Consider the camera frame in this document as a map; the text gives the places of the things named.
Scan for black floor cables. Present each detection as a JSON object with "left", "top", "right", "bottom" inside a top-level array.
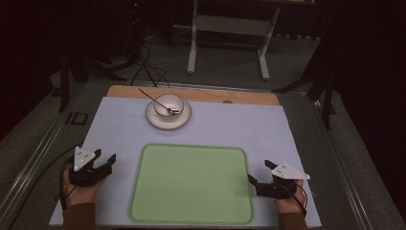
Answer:
[{"left": 129, "top": 41, "right": 170, "bottom": 88}]

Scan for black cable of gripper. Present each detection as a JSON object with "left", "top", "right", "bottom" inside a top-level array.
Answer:
[
  {"left": 281, "top": 182, "right": 308, "bottom": 219},
  {"left": 7, "top": 143, "right": 84, "bottom": 230}
]

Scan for black stand legs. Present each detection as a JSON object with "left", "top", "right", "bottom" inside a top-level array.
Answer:
[{"left": 57, "top": 51, "right": 135, "bottom": 113}]

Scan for metal spoon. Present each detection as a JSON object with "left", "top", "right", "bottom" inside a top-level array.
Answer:
[{"left": 138, "top": 88, "right": 180, "bottom": 115}]

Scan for white metal table frame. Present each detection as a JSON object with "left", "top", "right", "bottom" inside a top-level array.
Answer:
[{"left": 187, "top": 0, "right": 282, "bottom": 81}]

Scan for person's left hand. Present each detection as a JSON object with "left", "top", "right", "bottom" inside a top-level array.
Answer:
[{"left": 62, "top": 168, "right": 106, "bottom": 208}]

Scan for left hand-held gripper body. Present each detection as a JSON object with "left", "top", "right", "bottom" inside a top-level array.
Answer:
[{"left": 68, "top": 146, "right": 113, "bottom": 188}]

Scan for light blue table mat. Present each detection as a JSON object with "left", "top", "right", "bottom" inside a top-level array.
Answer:
[{"left": 48, "top": 96, "right": 323, "bottom": 229}]

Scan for metal floor rail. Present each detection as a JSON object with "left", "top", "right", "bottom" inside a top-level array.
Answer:
[
  {"left": 0, "top": 109, "right": 70, "bottom": 224},
  {"left": 310, "top": 95, "right": 374, "bottom": 230}
]

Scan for white bowl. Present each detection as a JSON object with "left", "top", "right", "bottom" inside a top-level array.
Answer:
[{"left": 153, "top": 93, "right": 186, "bottom": 118}]

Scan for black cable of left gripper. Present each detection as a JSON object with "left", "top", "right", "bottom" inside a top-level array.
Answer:
[{"left": 7, "top": 143, "right": 84, "bottom": 230}]

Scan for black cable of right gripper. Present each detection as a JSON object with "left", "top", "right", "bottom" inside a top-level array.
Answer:
[{"left": 281, "top": 182, "right": 308, "bottom": 219}]

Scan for green tray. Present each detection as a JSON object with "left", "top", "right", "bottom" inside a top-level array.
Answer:
[{"left": 127, "top": 143, "right": 255, "bottom": 225}]

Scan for white saucer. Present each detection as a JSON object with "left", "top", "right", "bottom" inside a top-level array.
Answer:
[{"left": 145, "top": 98, "right": 192, "bottom": 131}]

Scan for person's right hand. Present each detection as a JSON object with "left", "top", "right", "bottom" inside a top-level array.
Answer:
[{"left": 275, "top": 178, "right": 305, "bottom": 215}]

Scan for black tripod stand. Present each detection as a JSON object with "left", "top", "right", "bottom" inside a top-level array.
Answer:
[{"left": 271, "top": 32, "right": 338, "bottom": 130}]

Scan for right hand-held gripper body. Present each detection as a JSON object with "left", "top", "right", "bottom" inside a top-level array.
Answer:
[{"left": 255, "top": 161, "right": 311, "bottom": 200}]

